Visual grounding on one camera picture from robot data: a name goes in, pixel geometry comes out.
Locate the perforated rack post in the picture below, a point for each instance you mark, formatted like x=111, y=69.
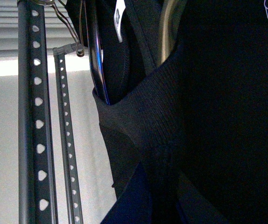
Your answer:
x=37, y=188
x=73, y=197

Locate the black t-shirt with logo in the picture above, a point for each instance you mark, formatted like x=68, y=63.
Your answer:
x=187, y=140

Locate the far perforated rack post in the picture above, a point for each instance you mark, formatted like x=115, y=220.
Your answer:
x=73, y=197

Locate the metal wire hanger hook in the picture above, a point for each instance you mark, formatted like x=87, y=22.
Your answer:
x=52, y=3

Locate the clothes hanger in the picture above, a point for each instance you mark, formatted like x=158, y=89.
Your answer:
x=94, y=48

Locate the white clothing label tag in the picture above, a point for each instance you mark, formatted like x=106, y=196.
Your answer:
x=117, y=17

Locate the near perforated rack post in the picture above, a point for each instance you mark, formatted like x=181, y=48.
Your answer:
x=37, y=188

